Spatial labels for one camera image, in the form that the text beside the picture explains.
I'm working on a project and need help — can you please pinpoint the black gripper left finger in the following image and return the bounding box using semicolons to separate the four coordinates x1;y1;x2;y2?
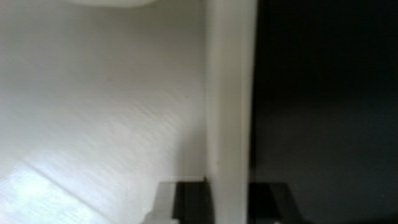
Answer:
141;179;212;224

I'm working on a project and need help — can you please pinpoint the white square table top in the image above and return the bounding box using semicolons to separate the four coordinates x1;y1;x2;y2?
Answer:
0;0;256;224

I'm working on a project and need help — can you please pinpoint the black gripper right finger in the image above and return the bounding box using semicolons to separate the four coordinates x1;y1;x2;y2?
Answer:
247;182;315;224

